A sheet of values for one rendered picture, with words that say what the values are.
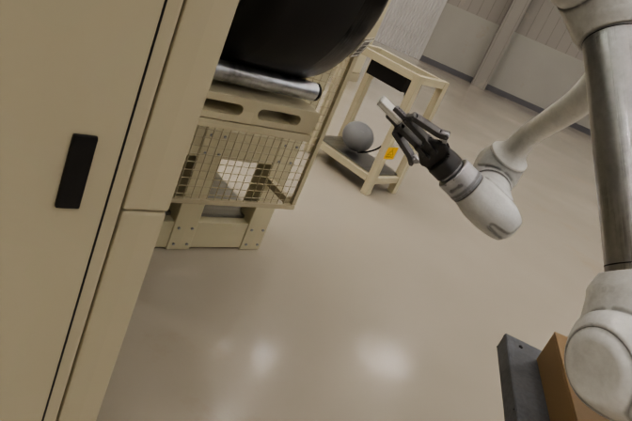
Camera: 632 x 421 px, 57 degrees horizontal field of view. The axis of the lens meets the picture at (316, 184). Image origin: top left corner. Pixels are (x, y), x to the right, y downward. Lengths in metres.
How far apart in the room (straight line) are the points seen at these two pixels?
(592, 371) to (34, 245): 0.68
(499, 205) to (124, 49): 1.04
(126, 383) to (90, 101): 1.27
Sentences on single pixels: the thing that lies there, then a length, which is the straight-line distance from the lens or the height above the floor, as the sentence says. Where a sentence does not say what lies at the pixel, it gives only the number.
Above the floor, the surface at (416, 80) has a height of 0.77.
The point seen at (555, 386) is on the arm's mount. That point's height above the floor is 0.68.
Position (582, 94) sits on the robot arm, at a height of 1.15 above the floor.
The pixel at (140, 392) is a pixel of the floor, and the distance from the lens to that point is 1.72.
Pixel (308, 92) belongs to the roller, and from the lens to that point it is 1.38.
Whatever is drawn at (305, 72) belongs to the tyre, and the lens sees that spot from 1.35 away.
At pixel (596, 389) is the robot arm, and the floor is 0.84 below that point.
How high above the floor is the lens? 1.19
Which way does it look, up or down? 20 degrees down
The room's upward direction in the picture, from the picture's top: 23 degrees clockwise
